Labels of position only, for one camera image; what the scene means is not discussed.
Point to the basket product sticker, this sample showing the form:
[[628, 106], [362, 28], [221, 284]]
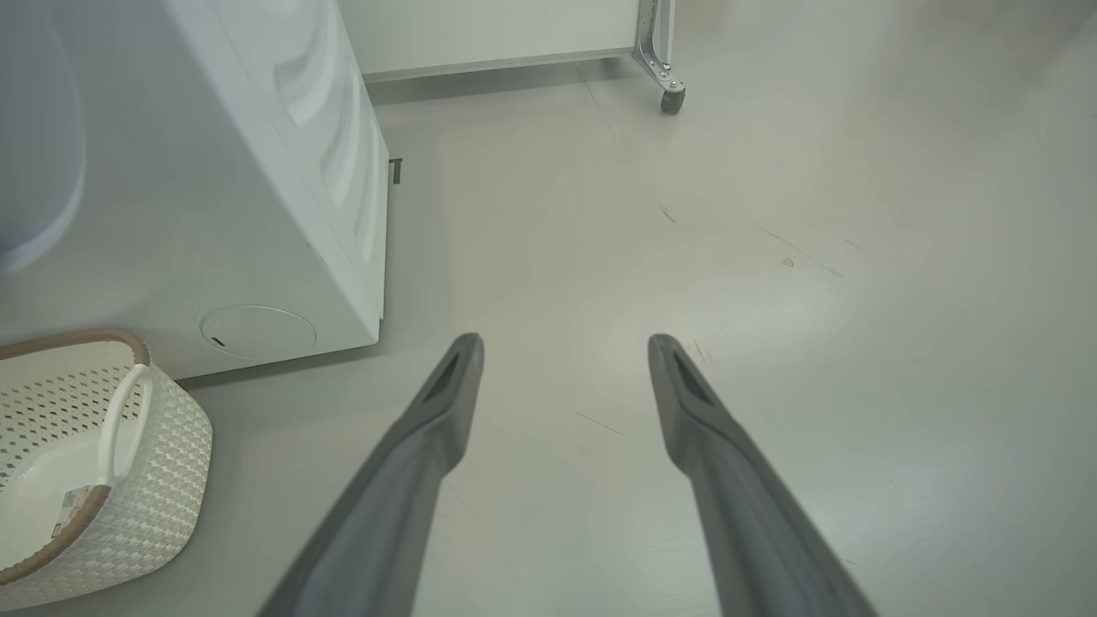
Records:
[[77, 506]]

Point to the metal caster leg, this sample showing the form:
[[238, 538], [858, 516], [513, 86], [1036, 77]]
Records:
[[660, 64]]

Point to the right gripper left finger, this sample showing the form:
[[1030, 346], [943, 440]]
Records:
[[386, 514]]

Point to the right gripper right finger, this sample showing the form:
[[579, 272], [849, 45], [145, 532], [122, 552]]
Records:
[[746, 514]]

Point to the dark machine rear foot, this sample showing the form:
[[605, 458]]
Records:
[[395, 171]]

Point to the white perforated laundry basket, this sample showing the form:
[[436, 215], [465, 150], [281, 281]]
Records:
[[163, 480]]

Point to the white partition panel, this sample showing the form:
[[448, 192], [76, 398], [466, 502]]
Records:
[[488, 30]]

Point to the white front-load washing machine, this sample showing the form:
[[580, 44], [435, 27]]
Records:
[[214, 214]]

